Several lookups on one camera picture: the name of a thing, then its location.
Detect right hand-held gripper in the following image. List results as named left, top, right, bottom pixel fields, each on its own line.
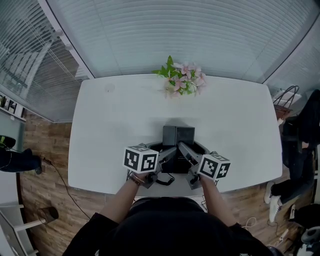
left=176, top=141, right=231, bottom=191

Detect black cable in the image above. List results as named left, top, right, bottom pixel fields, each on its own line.
left=41, top=157, right=91, bottom=220

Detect white venetian blind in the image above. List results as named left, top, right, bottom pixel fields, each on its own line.
left=46, top=0, right=320, bottom=81
left=0, top=0, right=95, bottom=123

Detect beaded bracelet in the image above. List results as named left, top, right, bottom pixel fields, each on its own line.
left=128, top=173, right=146, bottom=186

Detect person's left forearm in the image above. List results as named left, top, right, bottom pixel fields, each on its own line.
left=99, top=172, right=147, bottom=225

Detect brown round floor object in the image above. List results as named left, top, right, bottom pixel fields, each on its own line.
left=37, top=206, right=60, bottom=225

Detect white side table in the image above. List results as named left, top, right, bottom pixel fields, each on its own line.
left=0, top=172, right=48, bottom=256

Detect person's black top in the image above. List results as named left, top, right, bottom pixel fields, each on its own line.
left=62, top=196, right=276, bottom=256

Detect white cable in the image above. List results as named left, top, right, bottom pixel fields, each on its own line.
left=243, top=216, right=281, bottom=247

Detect black metal rack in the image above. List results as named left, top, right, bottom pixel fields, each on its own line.
left=0, top=93, right=27, bottom=122

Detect black box device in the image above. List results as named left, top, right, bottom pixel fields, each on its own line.
left=127, top=124, right=196, bottom=186

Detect pink flower pot plant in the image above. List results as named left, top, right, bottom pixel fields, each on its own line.
left=151, top=55, right=208, bottom=99

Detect white power strip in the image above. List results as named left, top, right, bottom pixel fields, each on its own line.
left=277, top=228, right=290, bottom=242

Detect person's right forearm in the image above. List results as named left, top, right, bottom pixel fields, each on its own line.
left=199, top=176, right=237, bottom=226

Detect white sneaker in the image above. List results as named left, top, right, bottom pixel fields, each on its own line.
left=264, top=181, right=275, bottom=205
left=269, top=195, right=282, bottom=223

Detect brown handbag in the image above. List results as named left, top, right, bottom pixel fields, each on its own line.
left=272, top=85, right=300, bottom=121

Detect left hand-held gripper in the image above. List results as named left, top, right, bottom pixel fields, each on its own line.
left=122, top=142, right=178, bottom=190

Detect white floor fan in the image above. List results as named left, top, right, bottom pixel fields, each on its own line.
left=298, top=227, right=320, bottom=256

